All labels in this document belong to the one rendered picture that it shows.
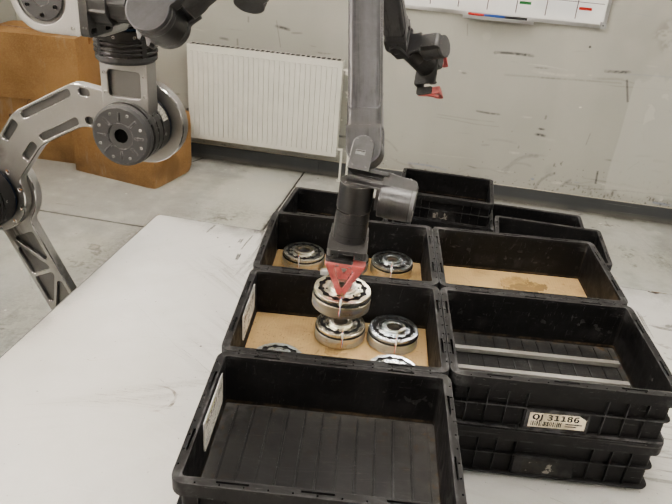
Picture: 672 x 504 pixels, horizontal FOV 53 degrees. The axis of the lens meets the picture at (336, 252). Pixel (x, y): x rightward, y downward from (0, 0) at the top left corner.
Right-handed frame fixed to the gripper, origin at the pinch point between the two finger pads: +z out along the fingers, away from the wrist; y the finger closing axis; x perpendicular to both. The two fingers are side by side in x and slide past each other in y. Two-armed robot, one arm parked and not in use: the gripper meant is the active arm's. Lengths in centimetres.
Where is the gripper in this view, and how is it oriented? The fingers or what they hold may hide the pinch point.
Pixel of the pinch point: (341, 283)
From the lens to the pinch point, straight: 117.5
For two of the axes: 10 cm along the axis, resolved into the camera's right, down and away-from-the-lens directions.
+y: 0.8, -4.7, 8.8
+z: -1.3, 8.7, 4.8
